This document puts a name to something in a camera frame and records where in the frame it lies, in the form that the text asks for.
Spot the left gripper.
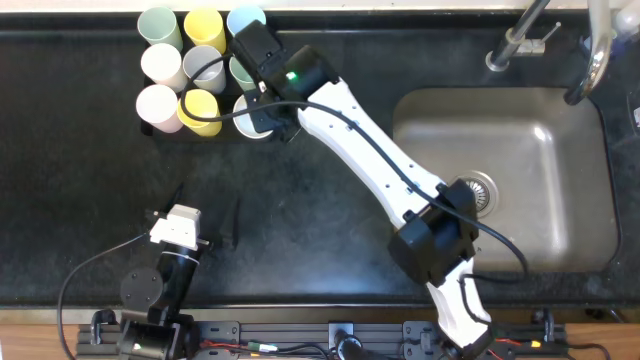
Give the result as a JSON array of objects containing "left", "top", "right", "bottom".
[{"left": 159, "top": 181, "right": 242, "bottom": 259}]

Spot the white cup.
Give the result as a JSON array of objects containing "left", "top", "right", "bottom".
[
  {"left": 140, "top": 42, "right": 189, "bottom": 93},
  {"left": 232, "top": 93, "right": 275, "bottom": 140}
]

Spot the yellow cup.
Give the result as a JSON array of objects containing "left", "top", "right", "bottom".
[
  {"left": 183, "top": 7, "right": 228, "bottom": 54},
  {"left": 176, "top": 88, "right": 224, "bottom": 138}
]

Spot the black tray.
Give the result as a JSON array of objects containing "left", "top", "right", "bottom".
[{"left": 139, "top": 14, "right": 276, "bottom": 144}]

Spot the pink cup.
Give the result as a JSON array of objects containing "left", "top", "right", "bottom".
[{"left": 135, "top": 83, "right": 185, "bottom": 135}]

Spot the green cup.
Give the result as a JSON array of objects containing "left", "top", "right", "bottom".
[
  {"left": 137, "top": 5, "right": 184, "bottom": 51},
  {"left": 228, "top": 55, "right": 259, "bottom": 93}
]

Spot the grey cup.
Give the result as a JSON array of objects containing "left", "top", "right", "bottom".
[{"left": 182, "top": 44, "right": 228, "bottom": 95}]

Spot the blue cup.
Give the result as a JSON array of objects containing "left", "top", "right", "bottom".
[{"left": 226, "top": 4, "right": 267, "bottom": 39}]

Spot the steel tap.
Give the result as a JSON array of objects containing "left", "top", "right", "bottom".
[{"left": 483, "top": 0, "right": 617, "bottom": 106}]

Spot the steel sink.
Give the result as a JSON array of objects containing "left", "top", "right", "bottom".
[{"left": 391, "top": 87, "right": 621, "bottom": 275}]

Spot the blue soap bottle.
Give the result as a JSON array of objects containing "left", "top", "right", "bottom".
[{"left": 582, "top": 4, "right": 640, "bottom": 61}]

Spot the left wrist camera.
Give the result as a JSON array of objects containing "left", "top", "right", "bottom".
[{"left": 148, "top": 203, "right": 203, "bottom": 251}]

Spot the black cable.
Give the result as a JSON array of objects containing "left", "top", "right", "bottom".
[
  {"left": 56, "top": 232, "right": 152, "bottom": 360},
  {"left": 179, "top": 53, "right": 530, "bottom": 326}
]

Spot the mounting rail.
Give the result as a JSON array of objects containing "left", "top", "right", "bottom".
[{"left": 76, "top": 307, "right": 614, "bottom": 360}]

